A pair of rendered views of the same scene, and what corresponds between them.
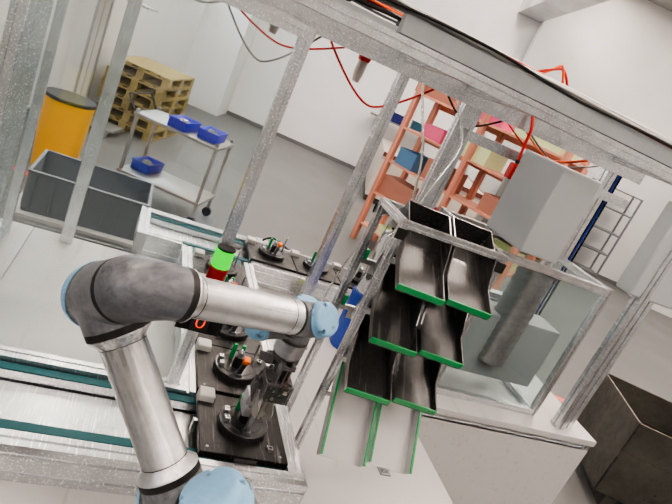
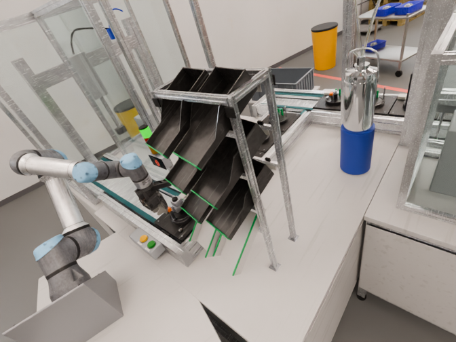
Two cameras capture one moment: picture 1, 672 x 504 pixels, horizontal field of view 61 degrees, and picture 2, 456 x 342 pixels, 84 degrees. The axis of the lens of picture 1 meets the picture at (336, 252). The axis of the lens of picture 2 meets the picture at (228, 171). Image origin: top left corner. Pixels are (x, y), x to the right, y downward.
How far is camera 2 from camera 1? 1.66 m
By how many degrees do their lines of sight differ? 67
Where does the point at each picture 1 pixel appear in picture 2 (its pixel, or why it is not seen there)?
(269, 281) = (325, 120)
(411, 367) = (238, 199)
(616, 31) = not seen: outside the picture
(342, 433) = (208, 233)
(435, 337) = (218, 179)
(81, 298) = not seen: hidden behind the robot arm
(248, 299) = (42, 165)
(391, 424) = (239, 236)
